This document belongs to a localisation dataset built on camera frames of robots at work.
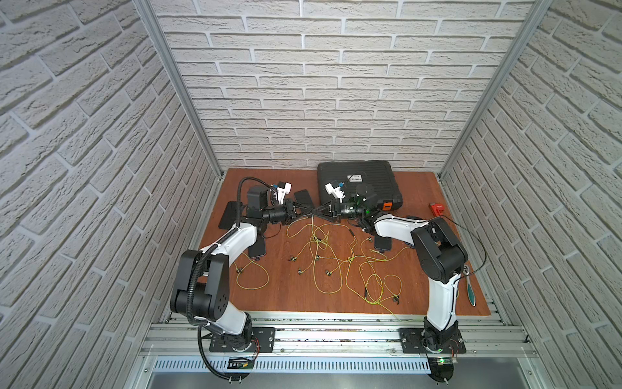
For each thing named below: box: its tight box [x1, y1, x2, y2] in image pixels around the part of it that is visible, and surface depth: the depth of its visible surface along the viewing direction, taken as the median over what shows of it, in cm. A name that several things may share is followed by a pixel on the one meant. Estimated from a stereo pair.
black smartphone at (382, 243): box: [374, 235, 392, 253], surface depth 97 cm
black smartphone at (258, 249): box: [247, 235, 266, 258], surface depth 94 cm
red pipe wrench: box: [429, 202, 444, 217], surface depth 108 cm
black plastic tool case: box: [316, 159, 404, 211], surface depth 116 cm
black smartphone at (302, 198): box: [293, 189, 316, 210], surface depth 112 cm
